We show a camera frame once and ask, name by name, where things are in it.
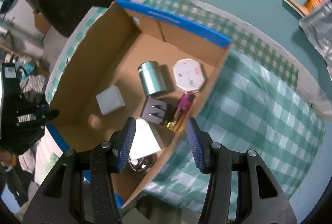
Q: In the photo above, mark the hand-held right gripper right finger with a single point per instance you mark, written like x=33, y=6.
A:
x=194, y=143

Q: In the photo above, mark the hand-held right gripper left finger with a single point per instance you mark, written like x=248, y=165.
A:
x=125, y=143

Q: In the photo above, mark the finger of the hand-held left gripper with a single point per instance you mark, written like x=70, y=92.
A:
x=50, y=114

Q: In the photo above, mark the white cube charger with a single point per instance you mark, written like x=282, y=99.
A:
x=145, y=138
x=110, y=100

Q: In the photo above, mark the round white disc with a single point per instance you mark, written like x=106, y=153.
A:
x=145, y=163

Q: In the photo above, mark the purple and gold battery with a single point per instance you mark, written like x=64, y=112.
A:
x=181, y=109

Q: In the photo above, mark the dark grey plug adapter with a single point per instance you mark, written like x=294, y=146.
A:
x=155, y=109

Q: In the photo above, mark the small teal tin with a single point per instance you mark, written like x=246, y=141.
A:
x=153, y=81

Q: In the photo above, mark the white octagonal box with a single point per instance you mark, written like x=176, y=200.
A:
x=188, y=74

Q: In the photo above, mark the blue cardboard box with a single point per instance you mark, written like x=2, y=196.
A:
x=103, y=58

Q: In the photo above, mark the pile of clothes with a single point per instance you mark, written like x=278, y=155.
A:
x=33, y=83

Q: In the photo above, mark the brown cardboard box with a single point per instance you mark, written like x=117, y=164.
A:
x=41, y=23

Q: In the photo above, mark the green checked tablecloth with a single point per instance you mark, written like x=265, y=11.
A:
x=259, y=42

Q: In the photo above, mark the grey plastic sheet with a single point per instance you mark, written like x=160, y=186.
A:
x=321, y=32

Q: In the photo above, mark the wooden wall ledge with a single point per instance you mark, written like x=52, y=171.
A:
x=293, y=3

